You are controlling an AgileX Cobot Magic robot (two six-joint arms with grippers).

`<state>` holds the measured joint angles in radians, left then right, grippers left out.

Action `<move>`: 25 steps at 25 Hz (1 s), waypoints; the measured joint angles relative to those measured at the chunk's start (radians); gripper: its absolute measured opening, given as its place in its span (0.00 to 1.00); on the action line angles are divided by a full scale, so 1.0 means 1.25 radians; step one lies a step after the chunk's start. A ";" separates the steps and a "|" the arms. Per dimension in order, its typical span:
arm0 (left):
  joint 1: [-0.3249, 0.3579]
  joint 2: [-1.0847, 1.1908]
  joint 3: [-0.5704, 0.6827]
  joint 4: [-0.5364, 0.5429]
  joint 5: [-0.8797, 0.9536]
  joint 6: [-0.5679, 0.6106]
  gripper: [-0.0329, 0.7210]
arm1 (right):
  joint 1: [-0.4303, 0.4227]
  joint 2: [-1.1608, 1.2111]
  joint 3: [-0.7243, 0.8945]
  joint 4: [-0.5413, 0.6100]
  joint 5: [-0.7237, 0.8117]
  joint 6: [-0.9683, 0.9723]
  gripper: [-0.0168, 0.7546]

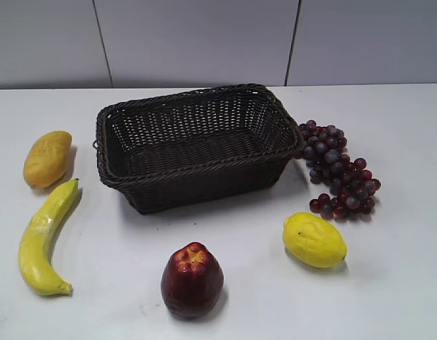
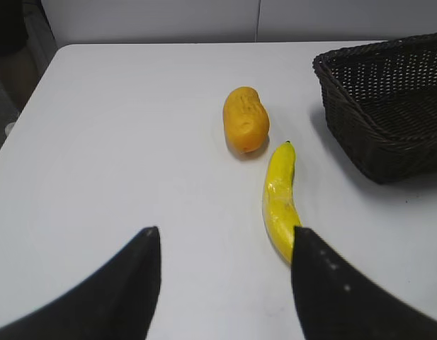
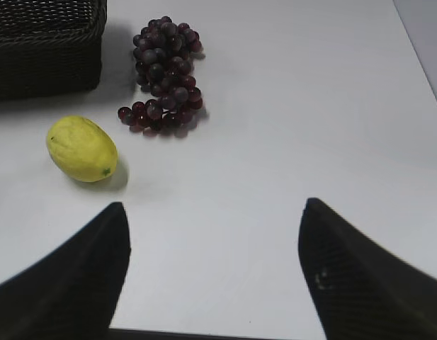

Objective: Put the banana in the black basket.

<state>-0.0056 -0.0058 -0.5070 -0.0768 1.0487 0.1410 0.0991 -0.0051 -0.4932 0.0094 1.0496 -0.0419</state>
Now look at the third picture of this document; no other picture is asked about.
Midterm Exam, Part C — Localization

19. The black woven basket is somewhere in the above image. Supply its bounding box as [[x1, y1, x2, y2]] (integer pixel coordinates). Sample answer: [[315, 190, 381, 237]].
[[0, 1, 107, 101]]

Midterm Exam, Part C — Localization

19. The dark red grape bunch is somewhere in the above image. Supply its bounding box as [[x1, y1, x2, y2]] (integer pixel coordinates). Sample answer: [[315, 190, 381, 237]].
[[118, 16, 204, 134]]

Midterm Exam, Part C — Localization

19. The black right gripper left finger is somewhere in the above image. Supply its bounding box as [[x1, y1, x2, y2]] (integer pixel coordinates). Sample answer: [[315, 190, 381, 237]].
[[0, 203, 131, 339]]

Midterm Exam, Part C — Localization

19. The yellow lemon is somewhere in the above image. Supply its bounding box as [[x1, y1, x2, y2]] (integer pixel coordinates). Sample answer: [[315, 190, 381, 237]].
[[46, 115, 118, 183]]

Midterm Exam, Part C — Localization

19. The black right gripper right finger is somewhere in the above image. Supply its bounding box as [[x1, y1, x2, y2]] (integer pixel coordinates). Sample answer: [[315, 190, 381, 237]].
[[297, 198, 437, 339]]

